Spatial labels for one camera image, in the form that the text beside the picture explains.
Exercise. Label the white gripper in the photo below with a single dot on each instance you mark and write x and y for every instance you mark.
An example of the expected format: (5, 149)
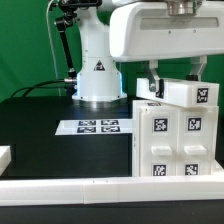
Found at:
(144, 31)

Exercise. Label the small white cube block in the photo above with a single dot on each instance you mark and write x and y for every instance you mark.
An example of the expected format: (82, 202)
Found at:
(181, 93)

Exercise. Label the white cabinet door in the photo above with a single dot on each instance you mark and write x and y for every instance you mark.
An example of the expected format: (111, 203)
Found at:
(157, 141)
(194, 143)

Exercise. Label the white cabinet body box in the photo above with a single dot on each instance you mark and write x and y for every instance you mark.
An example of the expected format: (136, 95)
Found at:
(139, 104)

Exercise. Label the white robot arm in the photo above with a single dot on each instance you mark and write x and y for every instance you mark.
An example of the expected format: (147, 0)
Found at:
(99, 80)

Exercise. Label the white flat top panel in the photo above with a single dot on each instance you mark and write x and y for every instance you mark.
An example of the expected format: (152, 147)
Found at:
(94, 127)

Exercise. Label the white left border piece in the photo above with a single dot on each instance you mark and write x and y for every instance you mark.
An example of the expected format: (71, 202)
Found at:
(5, 158)

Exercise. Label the white right border rail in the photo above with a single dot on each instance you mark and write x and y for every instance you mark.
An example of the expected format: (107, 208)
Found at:
(217, 169)

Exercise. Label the white border rail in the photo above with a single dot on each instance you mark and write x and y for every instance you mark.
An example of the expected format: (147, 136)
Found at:
(217, 169)
(111, 190)

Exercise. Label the white front border rail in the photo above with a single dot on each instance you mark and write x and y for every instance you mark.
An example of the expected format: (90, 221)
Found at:
(111, 190)

